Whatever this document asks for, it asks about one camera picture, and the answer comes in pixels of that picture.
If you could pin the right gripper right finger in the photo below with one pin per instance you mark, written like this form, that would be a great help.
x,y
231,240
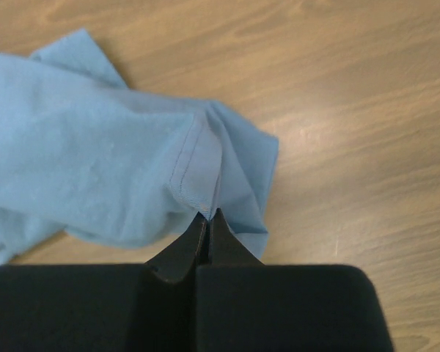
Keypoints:
x,y
224,248

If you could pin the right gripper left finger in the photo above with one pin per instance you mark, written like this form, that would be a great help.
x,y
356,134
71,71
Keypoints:
x,y
174,263

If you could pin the grey-blue t shirt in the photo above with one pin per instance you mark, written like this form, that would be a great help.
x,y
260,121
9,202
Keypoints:
x,y
83,153

